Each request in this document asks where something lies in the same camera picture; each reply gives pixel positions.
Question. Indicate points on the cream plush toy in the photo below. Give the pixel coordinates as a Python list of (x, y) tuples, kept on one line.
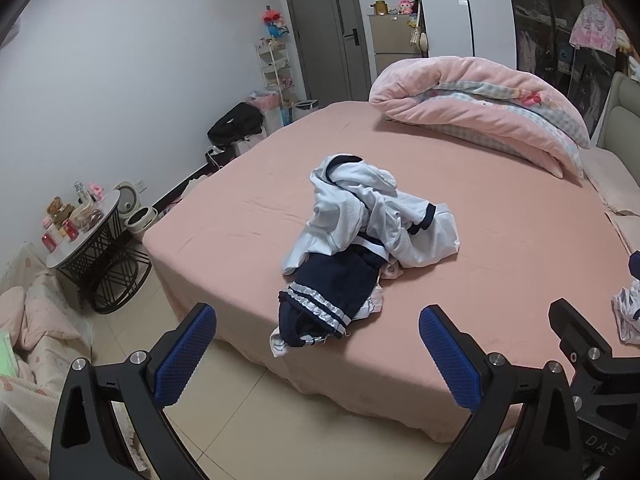
[(624, 40)]

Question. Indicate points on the white shelf rack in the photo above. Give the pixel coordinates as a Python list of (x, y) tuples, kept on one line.
[(274, 70)]

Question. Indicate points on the grey door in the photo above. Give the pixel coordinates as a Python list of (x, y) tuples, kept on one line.
[(325, 35)]

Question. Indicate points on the brown bear toy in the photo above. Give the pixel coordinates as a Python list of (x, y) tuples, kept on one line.
[(59, 208)]

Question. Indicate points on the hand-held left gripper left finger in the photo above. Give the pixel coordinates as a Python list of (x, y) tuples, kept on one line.
[(182, 355)]

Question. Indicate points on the green cushion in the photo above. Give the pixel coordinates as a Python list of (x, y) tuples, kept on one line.
[(7, 355)]

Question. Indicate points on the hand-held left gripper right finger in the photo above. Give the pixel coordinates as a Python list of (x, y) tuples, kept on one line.
[(450, 360)]

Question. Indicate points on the cream hanging bag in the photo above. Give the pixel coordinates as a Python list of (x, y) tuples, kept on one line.
[(422, 42)]

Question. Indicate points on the red can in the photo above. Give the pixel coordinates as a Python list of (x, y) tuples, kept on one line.
[(49, 241), (67, 230)]

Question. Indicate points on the black backpack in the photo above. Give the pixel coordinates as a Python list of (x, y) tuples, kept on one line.
[(235, 122)]

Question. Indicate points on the white rice cooker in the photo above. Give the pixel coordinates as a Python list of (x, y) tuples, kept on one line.
[(127, 200)]

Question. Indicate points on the small pink toy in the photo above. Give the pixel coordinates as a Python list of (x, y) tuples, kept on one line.
[(96, 189)]

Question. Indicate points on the navy pleated skirt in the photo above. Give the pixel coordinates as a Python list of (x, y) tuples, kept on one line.
[(330, 285)]

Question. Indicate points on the wall socket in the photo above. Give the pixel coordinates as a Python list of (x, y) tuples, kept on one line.
[(141, 186)]

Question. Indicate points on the yellow pot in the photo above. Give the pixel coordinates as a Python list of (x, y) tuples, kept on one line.
[(381, 7)]

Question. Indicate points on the pink bed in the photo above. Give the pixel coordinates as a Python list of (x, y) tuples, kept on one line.
[(250, 200)]

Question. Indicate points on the pink bag pile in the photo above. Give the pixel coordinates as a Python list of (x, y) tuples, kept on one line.
[(265, 100)]

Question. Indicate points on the white wardrobe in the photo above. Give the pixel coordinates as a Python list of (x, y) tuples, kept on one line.
[(465, 10)]

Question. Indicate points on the beige drawer cabinet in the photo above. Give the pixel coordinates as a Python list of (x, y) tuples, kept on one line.
[(392, 45)]

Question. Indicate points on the dark glass cabinet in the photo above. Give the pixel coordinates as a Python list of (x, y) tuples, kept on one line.
[(545, 20)]

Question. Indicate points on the clear snack bag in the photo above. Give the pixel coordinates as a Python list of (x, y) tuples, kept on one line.
[(87, 217)]

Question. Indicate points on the folded pink quilt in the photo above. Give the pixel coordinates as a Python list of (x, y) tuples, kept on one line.
[(450, 90)]

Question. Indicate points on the white shirt with navy trim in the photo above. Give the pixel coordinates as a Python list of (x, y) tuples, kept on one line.
[(360, 210)]

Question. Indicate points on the white paper bag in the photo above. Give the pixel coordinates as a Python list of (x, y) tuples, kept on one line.
[(306, 110)]

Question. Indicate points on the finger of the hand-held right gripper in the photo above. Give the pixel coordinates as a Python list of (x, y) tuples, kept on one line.
[(570, 317)]

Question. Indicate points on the red-hat plush doll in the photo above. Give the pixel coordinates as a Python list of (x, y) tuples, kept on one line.
[(274, 22)]

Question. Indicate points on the small white navy-striped garment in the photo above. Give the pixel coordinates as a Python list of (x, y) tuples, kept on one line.
[(627, 310)]

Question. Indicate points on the pink plush doll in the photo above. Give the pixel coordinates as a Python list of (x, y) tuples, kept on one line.
[(406, 6)]

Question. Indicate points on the round side table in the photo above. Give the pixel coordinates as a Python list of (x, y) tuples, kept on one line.
[(100, 260)]

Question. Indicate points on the white floor appliance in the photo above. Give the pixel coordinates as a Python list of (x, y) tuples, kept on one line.
[(141, 220)]

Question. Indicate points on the pink printed pajama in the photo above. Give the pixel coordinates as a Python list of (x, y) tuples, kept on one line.
[(372, 305)]

